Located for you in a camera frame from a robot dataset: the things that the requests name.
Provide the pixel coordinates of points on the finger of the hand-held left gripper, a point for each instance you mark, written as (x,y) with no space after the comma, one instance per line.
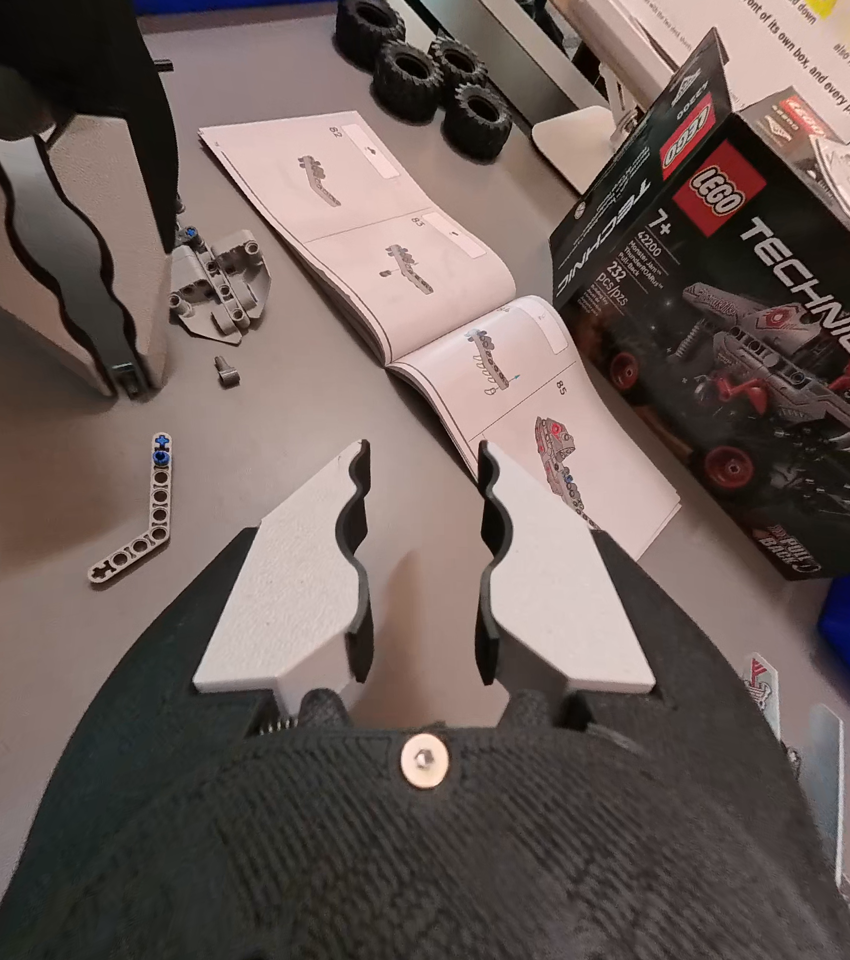
(4,285)
(124,225)

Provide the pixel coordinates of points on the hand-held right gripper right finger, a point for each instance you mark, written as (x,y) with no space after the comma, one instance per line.
(560,600)

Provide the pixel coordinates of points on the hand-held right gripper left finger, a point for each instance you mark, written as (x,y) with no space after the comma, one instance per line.
(290,592)

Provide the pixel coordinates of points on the grey angled beam blue pin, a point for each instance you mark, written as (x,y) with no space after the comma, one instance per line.
(160,502)

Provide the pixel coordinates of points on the small dark grey connector piece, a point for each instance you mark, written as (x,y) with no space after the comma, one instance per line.
(228,375)

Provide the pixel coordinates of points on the white instruction booklet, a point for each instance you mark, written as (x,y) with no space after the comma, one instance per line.
(320,187)

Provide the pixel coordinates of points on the grey brick assembly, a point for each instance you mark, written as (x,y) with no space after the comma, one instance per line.
(222,300)

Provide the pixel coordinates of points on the sticker sheet with red print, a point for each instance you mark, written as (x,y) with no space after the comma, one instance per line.
(761,697)

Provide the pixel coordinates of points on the black toy car box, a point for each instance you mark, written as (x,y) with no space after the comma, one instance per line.
(695,337)

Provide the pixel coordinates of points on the pale sticker strip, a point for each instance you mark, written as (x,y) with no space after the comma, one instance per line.
(826,787)

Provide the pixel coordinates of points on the small dark toy box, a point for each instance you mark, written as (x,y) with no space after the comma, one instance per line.
(792,120)

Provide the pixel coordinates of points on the white instruction sign board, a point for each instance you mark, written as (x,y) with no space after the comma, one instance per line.
(770,60)

